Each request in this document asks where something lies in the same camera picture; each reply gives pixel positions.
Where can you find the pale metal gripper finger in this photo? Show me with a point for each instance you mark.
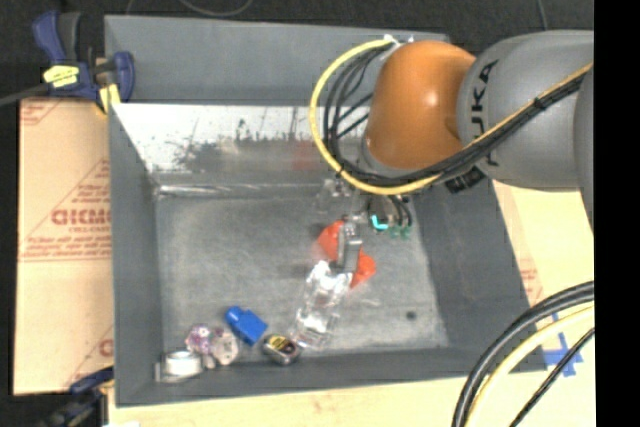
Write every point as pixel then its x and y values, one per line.
pixel 349 251
pixel 336 189

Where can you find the orange-red plastic toy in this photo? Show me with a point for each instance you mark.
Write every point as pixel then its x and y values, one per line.
pixel 328 235

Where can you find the clear plastic bottle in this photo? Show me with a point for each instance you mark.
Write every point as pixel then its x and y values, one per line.
pixel 320 310

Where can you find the yellow and black tape measure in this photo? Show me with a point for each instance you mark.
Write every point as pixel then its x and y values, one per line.
pixel 281 348

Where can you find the grey metal bin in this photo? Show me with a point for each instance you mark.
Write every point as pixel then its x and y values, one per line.
pixel 225 245

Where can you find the blue plastic block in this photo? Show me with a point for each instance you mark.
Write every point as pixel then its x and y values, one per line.
pixel 246 324

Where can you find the pale pink clear toy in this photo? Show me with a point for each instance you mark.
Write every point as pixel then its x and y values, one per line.
pixel 225 347

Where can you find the purple and white toy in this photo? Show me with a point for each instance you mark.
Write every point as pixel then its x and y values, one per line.
pixel 199 339

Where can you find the white tape roll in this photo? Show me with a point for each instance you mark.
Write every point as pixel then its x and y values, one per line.
pixel 181 363

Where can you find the brown cardboard board, red print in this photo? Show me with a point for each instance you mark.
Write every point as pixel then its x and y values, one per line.
pixel 60 235

